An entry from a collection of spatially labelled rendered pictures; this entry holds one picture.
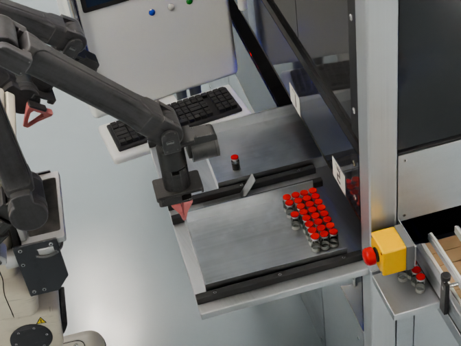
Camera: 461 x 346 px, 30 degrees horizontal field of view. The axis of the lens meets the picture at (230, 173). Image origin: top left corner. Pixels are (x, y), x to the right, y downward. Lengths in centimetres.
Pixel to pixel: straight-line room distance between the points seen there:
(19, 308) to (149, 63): 93
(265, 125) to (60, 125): 191
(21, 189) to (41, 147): 237
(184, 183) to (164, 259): 158
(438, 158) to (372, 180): 15
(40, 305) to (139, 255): 126
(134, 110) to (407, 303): 74
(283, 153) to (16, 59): 102
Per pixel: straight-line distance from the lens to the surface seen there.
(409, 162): 183
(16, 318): 219
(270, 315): 311
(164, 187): 183
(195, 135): 175
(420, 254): 198
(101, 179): 381
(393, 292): 197
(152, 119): 168
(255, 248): 208
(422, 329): 224
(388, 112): 173
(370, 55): 164
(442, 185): 192
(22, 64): 154
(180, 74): 275
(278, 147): 237
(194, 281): 204
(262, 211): 218
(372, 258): 187
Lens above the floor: 234
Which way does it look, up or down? 39 degrees down
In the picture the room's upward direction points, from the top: 9 degrees counter-clockwise
